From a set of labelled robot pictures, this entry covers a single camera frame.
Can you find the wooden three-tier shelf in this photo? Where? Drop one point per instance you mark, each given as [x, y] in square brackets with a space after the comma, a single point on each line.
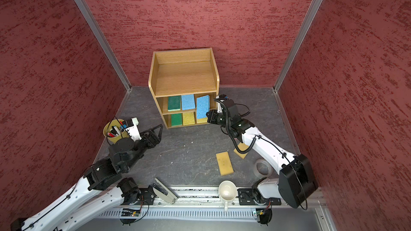
[183, 72]

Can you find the white mug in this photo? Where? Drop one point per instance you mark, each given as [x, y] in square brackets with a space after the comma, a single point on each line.
[227, 192]

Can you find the grey stapler on rail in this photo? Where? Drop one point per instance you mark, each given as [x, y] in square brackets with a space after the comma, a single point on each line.
[163, 192]

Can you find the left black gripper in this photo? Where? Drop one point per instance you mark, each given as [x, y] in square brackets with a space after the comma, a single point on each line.
[152, 143]

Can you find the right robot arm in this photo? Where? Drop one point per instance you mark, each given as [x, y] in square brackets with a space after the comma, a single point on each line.
[296, 176]

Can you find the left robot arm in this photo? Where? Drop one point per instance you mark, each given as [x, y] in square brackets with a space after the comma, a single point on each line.
[101, 187]

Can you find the dark green sponge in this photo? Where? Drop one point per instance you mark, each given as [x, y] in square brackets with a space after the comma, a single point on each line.
[174, 103]

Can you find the markers in cup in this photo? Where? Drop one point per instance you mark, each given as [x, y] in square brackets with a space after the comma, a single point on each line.
[115, 130]

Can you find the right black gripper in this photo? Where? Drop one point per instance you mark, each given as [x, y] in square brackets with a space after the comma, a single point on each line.
[212, 119]

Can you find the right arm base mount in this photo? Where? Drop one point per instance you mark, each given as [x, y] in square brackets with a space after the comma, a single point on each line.
[250, 196]

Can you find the clear tape roll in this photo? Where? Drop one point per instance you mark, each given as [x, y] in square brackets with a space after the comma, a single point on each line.
[262, 169]

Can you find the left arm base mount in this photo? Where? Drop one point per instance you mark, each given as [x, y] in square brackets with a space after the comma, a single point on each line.
[140, 196]

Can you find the yellow pen cup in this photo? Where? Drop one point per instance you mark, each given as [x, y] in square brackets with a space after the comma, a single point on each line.
[113, 140]

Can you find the bright green sponge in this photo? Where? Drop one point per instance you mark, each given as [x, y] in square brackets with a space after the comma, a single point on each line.
[176, 120]

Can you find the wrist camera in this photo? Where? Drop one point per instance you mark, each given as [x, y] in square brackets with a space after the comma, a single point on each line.
[131, 127]
[222, 97]

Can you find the light blue sponge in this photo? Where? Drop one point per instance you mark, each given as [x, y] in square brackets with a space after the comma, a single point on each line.
[203, 106]
[188, 102]

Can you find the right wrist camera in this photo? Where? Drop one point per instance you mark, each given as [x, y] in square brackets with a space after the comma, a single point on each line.
[222, 97]

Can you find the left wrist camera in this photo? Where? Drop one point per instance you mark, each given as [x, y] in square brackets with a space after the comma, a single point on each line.
[131, 127]

